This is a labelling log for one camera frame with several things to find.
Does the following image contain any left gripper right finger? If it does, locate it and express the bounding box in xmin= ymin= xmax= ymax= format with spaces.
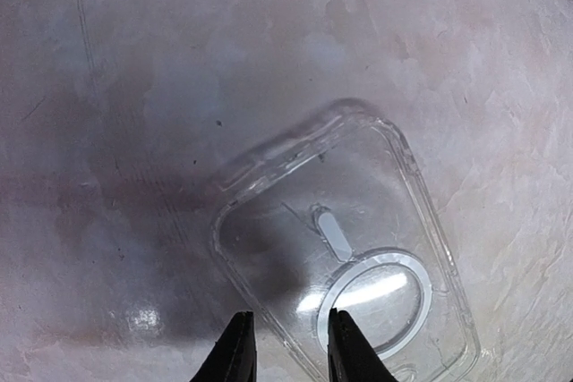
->
xmin=328 ymin=309 xmax=398 ymax=382

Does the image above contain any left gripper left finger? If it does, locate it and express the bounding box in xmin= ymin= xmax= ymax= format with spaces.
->
xmin=190 ymin=311 xmax=257 ymax=382

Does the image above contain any clear camera-cutout phone case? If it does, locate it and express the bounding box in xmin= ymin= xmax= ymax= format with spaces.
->
xmin=211 ymin=99 xmax=480 ymax=381

